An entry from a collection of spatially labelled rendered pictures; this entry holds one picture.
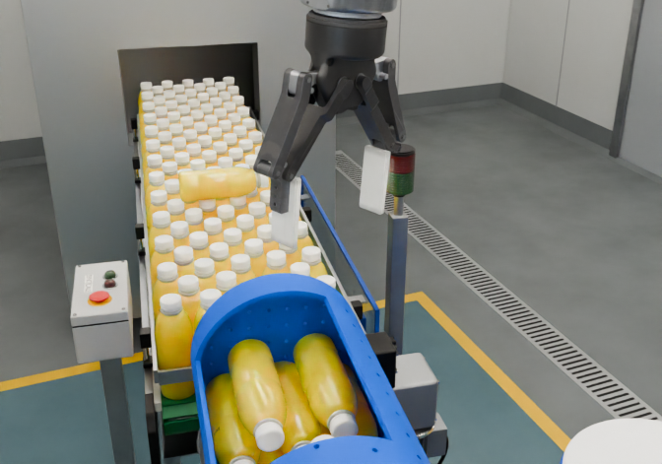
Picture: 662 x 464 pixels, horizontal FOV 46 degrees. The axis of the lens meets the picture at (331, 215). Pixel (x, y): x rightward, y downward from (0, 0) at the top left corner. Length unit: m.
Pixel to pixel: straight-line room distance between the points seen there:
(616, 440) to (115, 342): 0.87
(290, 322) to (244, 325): 0.08
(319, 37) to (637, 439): 0.85
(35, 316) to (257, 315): 2.47
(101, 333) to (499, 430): 1.76
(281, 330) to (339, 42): 0.70
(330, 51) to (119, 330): 0.89
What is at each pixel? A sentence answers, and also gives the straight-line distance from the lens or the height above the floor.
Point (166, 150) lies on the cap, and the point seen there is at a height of 1.10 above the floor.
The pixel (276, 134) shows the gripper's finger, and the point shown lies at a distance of 0.70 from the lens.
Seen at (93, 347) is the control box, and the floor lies 1.03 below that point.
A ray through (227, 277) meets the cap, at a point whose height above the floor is 1.11.
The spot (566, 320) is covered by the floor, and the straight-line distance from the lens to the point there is 3.58.
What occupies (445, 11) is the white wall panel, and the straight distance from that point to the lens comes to 6.16.
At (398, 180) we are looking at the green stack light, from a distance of 1.72.
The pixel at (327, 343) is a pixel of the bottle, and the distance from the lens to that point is 1.26.
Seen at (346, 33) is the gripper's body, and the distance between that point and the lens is 0.71.
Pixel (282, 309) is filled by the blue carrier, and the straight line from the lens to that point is 1.29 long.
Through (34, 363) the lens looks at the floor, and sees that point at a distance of 3.39.
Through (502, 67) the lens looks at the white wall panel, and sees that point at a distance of 6.55.
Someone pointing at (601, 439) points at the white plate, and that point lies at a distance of 1.31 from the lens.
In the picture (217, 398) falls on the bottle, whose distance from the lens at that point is 1.25.
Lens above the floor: 1.85
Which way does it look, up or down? 25 degrees down
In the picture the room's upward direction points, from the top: straight up
